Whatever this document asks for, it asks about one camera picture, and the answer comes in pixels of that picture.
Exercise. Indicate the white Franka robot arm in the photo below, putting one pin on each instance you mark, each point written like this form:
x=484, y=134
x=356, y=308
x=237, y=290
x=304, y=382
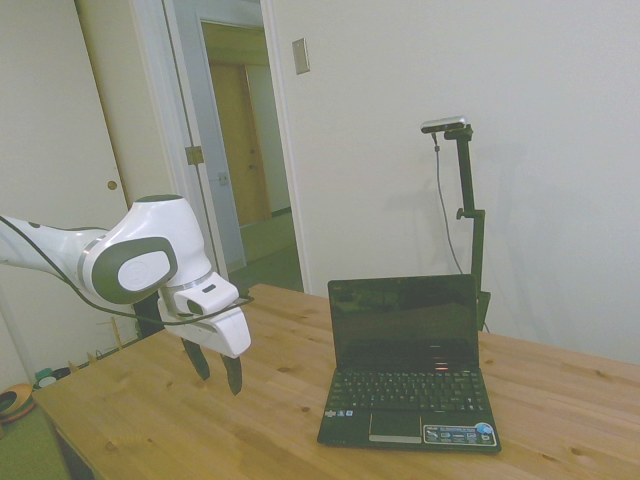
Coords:
x=150, y=225

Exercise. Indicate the wooden peg rack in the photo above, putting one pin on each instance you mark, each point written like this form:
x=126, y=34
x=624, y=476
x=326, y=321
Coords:
x=107, y=340

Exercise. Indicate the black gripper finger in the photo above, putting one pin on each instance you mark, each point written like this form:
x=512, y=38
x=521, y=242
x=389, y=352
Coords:
x=235, y=375
x=199, y=361

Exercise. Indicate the wooden bowl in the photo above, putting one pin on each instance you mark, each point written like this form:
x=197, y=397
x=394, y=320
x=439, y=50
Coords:
x=15, y=397

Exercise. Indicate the white container green rim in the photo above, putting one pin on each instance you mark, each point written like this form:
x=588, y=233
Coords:
x=45, y=379

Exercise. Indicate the brass door hinge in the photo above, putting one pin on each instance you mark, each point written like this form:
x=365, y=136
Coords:
x=194, y=155

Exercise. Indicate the grey wrist camera black mount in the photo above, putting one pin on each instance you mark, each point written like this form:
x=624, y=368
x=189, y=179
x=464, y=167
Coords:
x=147, y=317

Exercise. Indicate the black bowl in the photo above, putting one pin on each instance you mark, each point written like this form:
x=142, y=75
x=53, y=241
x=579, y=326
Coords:
x=62, y=373

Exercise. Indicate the black camera stand pole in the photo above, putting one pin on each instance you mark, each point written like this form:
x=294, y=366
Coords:
x=470, y=200

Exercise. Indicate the wooden hallway door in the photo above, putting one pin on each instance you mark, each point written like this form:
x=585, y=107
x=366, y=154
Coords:
x=240, y=125

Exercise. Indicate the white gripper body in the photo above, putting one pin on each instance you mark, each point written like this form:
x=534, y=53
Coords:
x=225, y=335

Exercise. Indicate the white open door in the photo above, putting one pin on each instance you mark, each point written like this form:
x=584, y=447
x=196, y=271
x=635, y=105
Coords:
x=210, y=150

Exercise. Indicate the silver exterior camera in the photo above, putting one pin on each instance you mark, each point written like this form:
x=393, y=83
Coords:
x=445, y=124

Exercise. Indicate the black Asus laptop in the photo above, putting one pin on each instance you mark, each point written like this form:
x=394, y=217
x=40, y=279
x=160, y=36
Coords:
x=400, y=320

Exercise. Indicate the metal door latch plate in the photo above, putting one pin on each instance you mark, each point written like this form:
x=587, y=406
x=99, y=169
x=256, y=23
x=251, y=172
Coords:
x=223, y=178

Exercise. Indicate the metal wall switch plate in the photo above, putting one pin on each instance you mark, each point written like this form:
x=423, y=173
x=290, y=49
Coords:
x=301, y=56

